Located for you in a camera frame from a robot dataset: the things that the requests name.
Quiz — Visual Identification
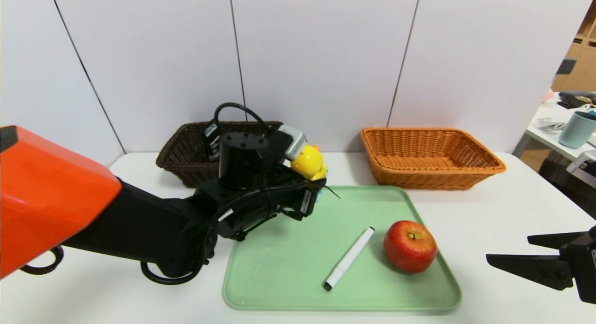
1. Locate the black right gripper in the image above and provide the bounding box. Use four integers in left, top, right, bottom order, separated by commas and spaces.
486, 225, 596, 304

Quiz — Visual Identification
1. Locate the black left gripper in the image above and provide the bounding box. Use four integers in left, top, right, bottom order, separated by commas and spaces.
267, 163, 327, 221

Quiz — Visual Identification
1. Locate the yellow duck toy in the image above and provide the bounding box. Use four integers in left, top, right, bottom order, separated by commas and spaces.
291, 145, 328, 203

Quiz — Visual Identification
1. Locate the white marker pen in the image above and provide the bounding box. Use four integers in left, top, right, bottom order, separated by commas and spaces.
324, 227, 375, 291

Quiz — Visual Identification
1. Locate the black cosmetic tube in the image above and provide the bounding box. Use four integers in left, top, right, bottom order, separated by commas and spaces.
203, 123, 222, 162

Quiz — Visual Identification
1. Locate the red apple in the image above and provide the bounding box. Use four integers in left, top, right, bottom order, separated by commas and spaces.
383, 220, 439, 274

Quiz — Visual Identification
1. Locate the orange wicker basket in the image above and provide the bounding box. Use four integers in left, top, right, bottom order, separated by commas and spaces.
360, 127, 507, 191

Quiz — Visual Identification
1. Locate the dark brown wicker basket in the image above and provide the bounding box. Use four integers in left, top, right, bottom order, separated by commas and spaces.
156, 121, 288, 189

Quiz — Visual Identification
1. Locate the dark wicker bin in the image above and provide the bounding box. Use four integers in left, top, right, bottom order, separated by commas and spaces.
539, 152, 596, 221

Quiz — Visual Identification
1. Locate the light green plastic tray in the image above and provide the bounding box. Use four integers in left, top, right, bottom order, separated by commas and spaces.
223, 185, 462, 311

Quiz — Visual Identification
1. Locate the white side table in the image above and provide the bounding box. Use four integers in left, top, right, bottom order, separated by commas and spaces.
512, 98, 596, 162

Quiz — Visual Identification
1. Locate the grey blue plastic cup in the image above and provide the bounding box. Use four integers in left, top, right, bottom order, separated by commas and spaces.
559, 111, 596, 149

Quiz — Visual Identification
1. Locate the black pouch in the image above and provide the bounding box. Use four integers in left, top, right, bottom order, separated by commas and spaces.
559, 91, 596, 108

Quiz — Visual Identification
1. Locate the light wooden shelf unit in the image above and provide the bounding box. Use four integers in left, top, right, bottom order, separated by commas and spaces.
549, 0, 596, 94

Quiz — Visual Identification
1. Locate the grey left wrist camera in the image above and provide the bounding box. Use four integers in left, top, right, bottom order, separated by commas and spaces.
278, 124, 308, 162

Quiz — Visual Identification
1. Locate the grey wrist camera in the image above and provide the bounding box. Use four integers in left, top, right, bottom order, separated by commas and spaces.
566, 149, 596, 176
278, 124, 308, 162

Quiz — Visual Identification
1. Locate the black left camera cable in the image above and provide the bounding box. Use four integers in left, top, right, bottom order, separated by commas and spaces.
213, 102, 273, 141

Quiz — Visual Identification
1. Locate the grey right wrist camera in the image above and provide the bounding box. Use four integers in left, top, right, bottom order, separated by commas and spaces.
566, 149, 596, 176

